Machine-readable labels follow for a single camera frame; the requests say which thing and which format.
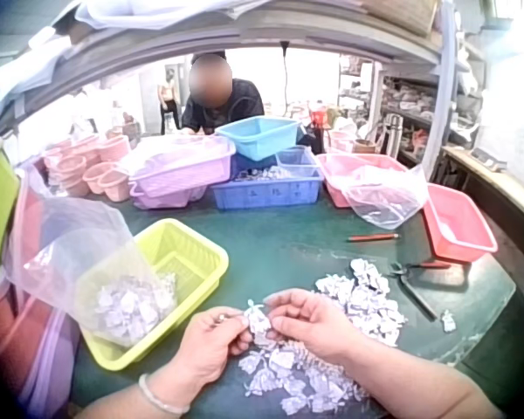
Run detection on red pen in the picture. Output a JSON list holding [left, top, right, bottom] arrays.
[[348, 233, 400, 243]]

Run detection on red handled pliers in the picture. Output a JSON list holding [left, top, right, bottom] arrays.
[[388, 260, 453, 323]]

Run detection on clear plastic bag with parts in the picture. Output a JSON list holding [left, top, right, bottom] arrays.
[[3, 169, 179, 348]]

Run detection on person's right hand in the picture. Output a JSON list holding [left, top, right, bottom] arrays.
[[262, 288, 364, 367]]

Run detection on white bead bracelet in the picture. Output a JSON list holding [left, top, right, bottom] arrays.
[[138, 373, 191, 416]]

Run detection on stack of pink plastic cups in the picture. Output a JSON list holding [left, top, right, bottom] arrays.
[[41, 134, 133, 203]]

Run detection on clear plastic box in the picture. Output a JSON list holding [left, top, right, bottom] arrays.
[[274, 146, 321, 179]]

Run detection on red plastic basket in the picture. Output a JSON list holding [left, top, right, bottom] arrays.
[[422, 182, 499, 265]]

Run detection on crumpled clear plastic bag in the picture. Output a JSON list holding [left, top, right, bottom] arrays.
[[343, 163, 430, 230]]

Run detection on small white plastic part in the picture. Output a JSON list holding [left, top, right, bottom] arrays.
[[243, 299, 275, 346]]

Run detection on overhead shelf with bags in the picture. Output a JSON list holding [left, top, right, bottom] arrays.
[[0, 0, 486, 132]]

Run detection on dark blue plastic crate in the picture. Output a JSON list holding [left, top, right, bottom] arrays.
[[210, 155, 324, 211]]

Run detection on person's left hand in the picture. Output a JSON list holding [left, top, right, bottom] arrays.
[[164, 306, 254, 388]]

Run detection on purple plastic basket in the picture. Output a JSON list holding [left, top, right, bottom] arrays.
[[128, 134, 237, 210]]

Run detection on pink plastic basket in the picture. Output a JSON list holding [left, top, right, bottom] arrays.
[[315, 152, 410, 209]]

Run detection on single white plastic part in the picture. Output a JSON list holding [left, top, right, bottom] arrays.
[[440, 309, 459, 333]]

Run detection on cluttered metal shelf rack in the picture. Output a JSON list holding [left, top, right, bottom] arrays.
[[336, 54, 486, 167]]

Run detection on light blue plastic basin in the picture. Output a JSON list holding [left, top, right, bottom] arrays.
[[214, 115, 303, 161]]

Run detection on black hanging cable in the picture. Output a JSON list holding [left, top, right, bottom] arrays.
[[279, 40, 291, 121]]

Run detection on yellow-green plastic basket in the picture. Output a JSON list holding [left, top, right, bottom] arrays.
[[79, 217, 231, 372]]

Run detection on heap of white plastic parts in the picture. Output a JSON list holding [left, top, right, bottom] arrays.
[[237, 258, 408, 416]]

